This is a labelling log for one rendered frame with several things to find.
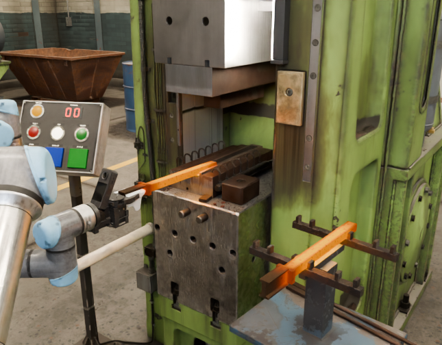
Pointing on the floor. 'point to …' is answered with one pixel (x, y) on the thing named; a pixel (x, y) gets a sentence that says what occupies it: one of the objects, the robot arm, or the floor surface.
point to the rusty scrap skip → (64, 72)
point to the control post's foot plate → (96, 341)
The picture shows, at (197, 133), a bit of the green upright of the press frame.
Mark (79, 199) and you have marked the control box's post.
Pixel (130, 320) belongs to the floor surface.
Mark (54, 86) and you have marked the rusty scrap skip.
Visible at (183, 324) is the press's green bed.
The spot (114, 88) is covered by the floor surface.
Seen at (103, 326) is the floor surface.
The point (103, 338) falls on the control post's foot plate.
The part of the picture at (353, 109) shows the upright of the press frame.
